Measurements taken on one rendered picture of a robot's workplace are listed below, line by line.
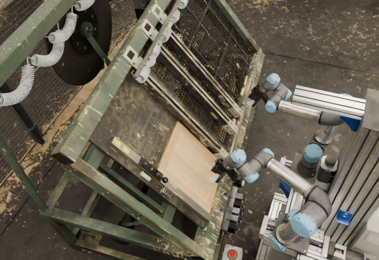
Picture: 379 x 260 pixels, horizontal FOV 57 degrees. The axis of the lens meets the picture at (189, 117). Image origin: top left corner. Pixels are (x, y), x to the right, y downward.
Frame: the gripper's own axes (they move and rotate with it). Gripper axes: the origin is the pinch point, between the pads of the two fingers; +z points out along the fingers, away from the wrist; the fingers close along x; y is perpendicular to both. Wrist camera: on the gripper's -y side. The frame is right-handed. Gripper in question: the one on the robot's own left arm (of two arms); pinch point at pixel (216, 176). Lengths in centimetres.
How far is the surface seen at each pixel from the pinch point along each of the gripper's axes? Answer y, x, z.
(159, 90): 59, -34, 3
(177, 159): 23.8, -8.2, 24.3
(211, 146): 4.1, -36.9, 32.8
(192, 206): -1.8, 12.4, 32.1
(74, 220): 63, 46, 98
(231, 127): -5, -66, 39
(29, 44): 130, 3, -21
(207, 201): -12.1, -0.4, 41.0
